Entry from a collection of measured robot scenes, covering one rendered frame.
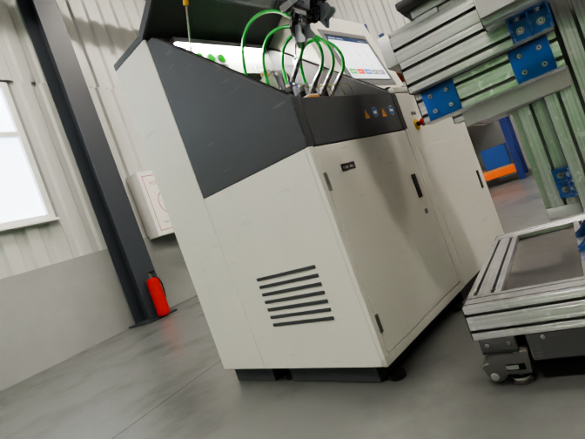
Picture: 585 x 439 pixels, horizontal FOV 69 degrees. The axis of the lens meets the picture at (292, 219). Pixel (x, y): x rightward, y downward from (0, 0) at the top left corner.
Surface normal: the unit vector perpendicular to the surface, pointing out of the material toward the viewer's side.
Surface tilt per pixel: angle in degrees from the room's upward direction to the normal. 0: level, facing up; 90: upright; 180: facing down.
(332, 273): 90
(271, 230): 90
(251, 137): 90
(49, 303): 90
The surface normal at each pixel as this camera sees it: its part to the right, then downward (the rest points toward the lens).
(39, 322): 0.79, -0.28
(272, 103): -0.63, 0.24
